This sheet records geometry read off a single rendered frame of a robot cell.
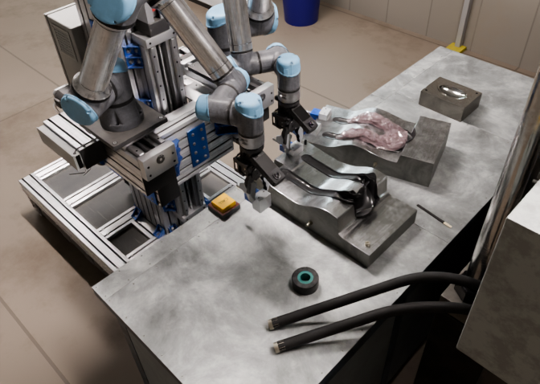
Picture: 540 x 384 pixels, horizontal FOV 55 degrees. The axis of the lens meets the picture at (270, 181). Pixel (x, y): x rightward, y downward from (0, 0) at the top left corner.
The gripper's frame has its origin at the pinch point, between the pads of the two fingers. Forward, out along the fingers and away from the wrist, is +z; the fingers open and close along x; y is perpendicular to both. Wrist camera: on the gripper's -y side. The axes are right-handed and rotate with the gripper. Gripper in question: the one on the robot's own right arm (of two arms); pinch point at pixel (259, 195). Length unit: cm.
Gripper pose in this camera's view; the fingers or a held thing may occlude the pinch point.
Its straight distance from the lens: 163.2
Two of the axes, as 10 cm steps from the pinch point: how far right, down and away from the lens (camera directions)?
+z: 0.3, 7.4, 6.7
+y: -7.1, -4.5, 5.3
